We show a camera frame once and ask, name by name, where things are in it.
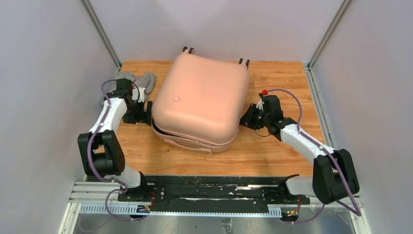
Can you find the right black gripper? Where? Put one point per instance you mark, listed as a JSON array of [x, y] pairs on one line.
[[246, 119]]

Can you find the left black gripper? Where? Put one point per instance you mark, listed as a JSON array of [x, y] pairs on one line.
[[143, 117]]

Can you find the pink suitcase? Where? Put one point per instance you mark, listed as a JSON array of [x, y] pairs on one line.
[[200, 102]]

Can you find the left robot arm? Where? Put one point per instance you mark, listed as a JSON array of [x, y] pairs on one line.
[[100, 150]]

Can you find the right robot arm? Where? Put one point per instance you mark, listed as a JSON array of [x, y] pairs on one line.
[[334, 177]]

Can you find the grey cloth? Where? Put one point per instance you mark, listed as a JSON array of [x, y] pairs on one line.
[[147, 80]]

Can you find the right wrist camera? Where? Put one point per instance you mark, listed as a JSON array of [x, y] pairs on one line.
[[259, 105]]

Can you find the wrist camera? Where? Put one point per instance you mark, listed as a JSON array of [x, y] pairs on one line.
[[259, 105], [139, 94]]

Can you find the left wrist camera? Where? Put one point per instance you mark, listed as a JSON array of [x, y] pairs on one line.
[[139, 94]]

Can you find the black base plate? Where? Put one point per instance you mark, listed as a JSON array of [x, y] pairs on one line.
[[214, 194]]

